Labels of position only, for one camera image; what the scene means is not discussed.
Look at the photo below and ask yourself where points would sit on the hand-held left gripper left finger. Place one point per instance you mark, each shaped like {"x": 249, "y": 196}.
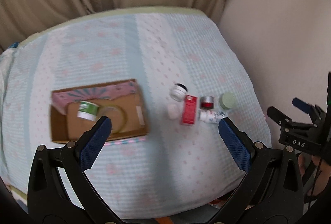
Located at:
{"x": 95, "y": 143}

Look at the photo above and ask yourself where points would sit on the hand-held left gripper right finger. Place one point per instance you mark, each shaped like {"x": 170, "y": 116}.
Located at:
{"x": 234, "y": 147}

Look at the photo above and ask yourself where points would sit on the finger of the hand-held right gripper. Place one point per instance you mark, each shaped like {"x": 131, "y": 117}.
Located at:
{"x": 300, "y": 104}
{"x": 275, "y": 113}

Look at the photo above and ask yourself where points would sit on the white bottle with blue print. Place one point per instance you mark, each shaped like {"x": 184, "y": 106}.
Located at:
{"x": 206, "y": 116}

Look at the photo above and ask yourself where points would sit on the pale green jar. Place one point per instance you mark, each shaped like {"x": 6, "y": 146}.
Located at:
{"x": 227, "y": 101}

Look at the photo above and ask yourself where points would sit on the red jar with silver lid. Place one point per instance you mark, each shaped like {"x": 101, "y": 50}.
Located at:
{"x": 206, "y": 103}

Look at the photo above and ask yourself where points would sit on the cardboard box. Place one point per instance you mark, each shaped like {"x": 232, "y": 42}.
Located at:
{"x": 134, "y": 107}

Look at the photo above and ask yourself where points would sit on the red carton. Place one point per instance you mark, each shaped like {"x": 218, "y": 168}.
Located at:
{"x": 188, "y": 110}

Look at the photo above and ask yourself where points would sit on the small pale pink jar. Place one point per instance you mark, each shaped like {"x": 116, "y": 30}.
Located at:
{"x": 173, "y": 111}

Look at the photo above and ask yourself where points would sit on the white jar with black lid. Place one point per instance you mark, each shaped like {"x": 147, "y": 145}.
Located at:
{"x": 177, "y": 93}

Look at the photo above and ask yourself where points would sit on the person's right hand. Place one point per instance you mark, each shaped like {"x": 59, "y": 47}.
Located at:
{"x": 301, "y": 163}

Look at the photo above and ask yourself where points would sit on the green and white jar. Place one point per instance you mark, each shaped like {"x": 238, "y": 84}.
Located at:
{"x": 88, "y": 110}

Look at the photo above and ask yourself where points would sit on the clear tape roll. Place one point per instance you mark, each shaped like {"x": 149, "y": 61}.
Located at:
{"x": 117, "y": 116}

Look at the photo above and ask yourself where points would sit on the blue checked floral blanket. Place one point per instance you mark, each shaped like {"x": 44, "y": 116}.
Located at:
{"x": 155, "y": 58}

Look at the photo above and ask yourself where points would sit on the rumpled white quilt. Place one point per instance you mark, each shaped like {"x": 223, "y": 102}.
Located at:
{"x": 6, "y": 63}

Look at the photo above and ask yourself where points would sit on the small blue item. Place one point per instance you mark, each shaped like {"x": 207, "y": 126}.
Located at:
{"x": 14, "y": 45}

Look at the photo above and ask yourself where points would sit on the pale green mattress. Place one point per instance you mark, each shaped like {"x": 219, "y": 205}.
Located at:
{"x": 155, "y": 10}

